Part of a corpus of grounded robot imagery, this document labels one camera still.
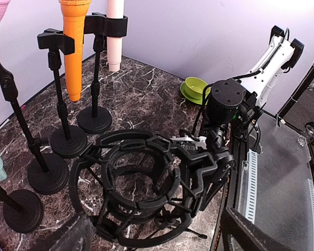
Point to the orange microphone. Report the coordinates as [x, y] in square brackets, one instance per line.
[74, 13]

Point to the black front rail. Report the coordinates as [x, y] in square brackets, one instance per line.
[231, 191]

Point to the black stand under cream microphone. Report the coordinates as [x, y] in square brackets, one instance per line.
[96, 119]

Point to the white slotted cable duct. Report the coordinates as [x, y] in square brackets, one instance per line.
[280, 197]

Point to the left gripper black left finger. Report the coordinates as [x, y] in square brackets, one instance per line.
[76, 234]

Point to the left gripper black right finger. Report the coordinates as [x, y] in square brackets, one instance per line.
[235, 226]

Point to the cream white microphone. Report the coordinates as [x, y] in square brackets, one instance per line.
[115, 10]

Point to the black stand under mint microphone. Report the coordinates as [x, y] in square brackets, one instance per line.
[22, 210]

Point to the black stand under pink microphone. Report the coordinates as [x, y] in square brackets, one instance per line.
[47, 173]

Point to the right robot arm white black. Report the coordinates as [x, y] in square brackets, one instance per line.
[244, 96]

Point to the green bowl on saucer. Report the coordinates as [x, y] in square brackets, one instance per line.
[192, 89]

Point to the right black corner post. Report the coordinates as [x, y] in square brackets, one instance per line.
[293, 99]

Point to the black stand under orange microphone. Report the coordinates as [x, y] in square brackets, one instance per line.
[68, 141]

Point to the black tripod stand with shock mount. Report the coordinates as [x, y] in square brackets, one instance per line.
[149, 189]

